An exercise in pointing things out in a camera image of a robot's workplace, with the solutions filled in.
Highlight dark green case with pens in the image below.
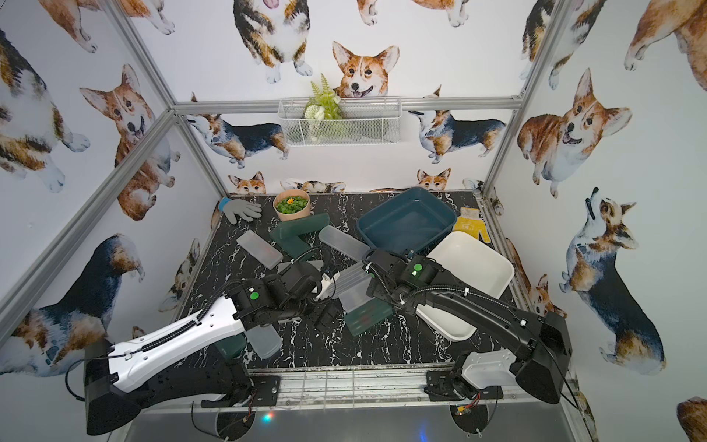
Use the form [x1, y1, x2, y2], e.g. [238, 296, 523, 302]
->
[344, 298, 393, 336]

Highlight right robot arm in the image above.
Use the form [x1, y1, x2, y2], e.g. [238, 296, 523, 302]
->
[363, 249, 572, 404]

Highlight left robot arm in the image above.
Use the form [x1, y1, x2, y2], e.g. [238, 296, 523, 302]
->
[83, 262, 335, 436]

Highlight teal storage box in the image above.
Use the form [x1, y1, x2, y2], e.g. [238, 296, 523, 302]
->
[357, 187, 457, 255]

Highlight white storage box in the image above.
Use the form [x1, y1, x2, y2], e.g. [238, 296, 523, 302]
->
[416, 231, 515, 342]

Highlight clear case with red pen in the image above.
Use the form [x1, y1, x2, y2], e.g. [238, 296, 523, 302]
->
[336, 279, 372, 313]

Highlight clear case with pink item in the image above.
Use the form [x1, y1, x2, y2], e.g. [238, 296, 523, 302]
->
[237, 230, 284, 270]

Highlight clear rounded case back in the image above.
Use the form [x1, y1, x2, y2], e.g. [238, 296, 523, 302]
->
[319, 226, 370, 262]

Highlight clear rounded case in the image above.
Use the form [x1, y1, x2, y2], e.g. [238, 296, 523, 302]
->
[319, 226, 370, 262]
[245, 324, 283, 360]

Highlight clear rounded case front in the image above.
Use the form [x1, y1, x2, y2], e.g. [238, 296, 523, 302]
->
[245, 324, 283, 360]

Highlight pink pot with green plant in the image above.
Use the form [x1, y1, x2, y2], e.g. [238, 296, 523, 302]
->
[272, 189, 311, 222]

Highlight yellow work glove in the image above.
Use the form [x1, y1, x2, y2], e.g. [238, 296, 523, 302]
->
[453, 206, 492, 244]

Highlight grey work glove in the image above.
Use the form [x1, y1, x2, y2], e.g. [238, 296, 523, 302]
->
[217, 197, 261, 225]

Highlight artificial fern with flower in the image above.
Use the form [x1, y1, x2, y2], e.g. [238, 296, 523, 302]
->
[304, 75, 342, 142]

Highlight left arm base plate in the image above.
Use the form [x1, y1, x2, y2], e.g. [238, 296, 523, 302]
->
[200, 376, 282, 409]

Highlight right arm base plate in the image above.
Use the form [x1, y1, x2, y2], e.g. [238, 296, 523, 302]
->
[423, 370, 504, 401]

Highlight white wire wall basket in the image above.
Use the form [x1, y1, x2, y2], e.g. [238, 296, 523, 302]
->
[278, 98, 402, 147]

